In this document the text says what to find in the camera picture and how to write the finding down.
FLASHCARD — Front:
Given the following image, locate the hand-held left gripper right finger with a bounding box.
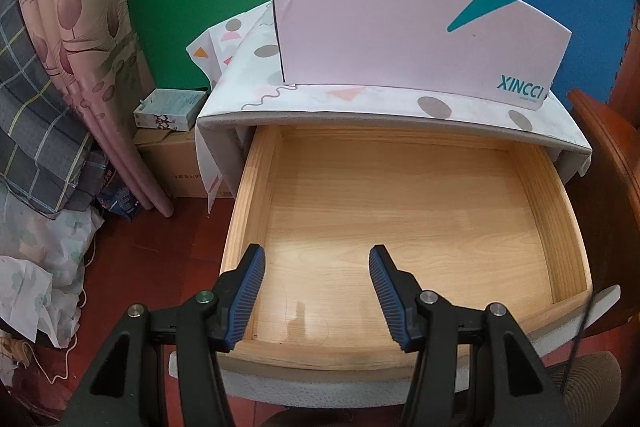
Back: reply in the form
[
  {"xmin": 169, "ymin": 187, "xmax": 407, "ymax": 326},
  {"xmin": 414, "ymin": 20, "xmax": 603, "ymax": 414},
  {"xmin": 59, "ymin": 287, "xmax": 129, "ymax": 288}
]
[{"xmin": 368, "ymin": 244, "xmax": 576, "ymax": 427}]

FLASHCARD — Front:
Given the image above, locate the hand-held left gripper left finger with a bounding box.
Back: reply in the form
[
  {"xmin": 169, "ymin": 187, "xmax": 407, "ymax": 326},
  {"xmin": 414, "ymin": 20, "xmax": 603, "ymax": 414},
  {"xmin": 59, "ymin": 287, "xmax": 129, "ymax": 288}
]
[{"xmin": 60, "ymin": 243, "xmax": 267, "ymax": 427}]

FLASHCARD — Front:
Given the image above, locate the wooden drawer with grey front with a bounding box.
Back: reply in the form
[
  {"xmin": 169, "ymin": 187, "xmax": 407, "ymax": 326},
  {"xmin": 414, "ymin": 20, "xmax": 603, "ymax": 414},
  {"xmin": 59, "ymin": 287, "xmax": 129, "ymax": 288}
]
[{"xmin": 167, "ymin": 127, "xmax": 623, "ymax": 408}]

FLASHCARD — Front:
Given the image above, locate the white cardboard box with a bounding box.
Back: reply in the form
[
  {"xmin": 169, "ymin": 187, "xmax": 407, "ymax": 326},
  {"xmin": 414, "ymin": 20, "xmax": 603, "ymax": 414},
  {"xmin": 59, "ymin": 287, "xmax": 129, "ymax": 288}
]
[{"xmin": 270, "ymin": 0, "xmax": 573, "ymax": 112}]

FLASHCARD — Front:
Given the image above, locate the brown wooden cabinet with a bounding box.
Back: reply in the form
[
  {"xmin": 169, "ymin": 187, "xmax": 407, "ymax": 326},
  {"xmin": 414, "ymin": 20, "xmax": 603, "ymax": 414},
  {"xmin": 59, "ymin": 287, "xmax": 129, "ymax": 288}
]
[{"xmin": 612, "ymin": 0, "xmax": 640, "ymax": 130}]

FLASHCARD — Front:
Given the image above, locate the grey nightstand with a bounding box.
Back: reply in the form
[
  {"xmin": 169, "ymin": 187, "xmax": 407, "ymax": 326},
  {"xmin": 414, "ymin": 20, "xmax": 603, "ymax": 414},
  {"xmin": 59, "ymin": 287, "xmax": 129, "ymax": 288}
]
[{"xmin": 197, "ymin": 107, "xmax": 593, "ymax": 208}]

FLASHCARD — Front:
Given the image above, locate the brown cardboard box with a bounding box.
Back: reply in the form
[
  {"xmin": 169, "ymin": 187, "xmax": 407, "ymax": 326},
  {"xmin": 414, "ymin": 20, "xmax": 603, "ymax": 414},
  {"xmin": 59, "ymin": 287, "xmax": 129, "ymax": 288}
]
[{"xmin": 135, "ymin": 127, "xmax": 238, "ymax": 199}]

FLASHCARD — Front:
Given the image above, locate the blue printed bag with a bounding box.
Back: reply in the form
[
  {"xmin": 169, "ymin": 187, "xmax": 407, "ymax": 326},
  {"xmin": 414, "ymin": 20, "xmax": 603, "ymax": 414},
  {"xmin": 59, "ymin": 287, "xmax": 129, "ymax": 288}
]
[{"xmin": 97, "ymin": 187, "xmax": 138, "ymax": 219}]

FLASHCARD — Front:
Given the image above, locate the white dotted cloth cover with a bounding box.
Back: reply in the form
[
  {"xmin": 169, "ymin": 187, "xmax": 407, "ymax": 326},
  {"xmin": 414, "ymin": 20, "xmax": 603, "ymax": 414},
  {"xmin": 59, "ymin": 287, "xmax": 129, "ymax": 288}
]
[{"xmin": 185, "ymin": 0, "xmax": 594, "ymax": 214}]

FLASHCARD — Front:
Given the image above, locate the pale printed cloth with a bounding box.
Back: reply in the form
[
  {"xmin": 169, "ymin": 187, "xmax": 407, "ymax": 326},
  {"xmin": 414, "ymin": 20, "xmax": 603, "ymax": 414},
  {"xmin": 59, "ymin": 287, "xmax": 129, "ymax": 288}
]
[{"xmin": 0, "ymin": 187, "xmax": 106, "ymax": 348}]

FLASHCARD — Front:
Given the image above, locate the small white teal box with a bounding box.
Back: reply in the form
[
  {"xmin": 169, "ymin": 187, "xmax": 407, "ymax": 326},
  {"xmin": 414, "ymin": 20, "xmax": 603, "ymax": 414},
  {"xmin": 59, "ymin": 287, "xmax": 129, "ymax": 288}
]
[{"xmin": 132, "ymin": 88, "xmax": 208, "ymax": 131}]

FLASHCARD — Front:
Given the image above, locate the person's right leg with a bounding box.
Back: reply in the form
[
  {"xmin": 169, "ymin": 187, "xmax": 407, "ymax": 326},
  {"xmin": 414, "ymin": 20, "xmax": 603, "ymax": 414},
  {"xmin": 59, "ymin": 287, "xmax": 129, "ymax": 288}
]
[{"xmin": 537, "ymin": 351, "xmax": 628, "ymax": 427}]

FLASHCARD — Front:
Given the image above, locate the blue grey plaid blanket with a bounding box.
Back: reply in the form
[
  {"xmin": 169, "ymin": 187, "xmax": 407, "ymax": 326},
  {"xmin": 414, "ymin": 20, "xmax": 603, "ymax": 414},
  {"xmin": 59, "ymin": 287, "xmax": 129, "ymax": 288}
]
[{"xmin": 0, "ymin": 0, "xmax": 108, "ymax": 220}]

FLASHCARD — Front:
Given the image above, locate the pink floral cloth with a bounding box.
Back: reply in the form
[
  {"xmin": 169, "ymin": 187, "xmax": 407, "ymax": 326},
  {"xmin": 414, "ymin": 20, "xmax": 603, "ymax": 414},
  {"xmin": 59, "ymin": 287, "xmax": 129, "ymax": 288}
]
[{"xmin": 15, "ymin": 0, "xmax": 176, "ymax": 218}]

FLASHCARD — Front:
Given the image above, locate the thin black cable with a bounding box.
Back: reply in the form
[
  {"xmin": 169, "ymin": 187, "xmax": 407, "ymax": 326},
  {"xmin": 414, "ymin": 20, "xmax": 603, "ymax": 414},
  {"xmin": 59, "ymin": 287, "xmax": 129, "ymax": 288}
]
[{"xmin": 559, "ymin": 291, "xmax": 596, "ymax": 408}]

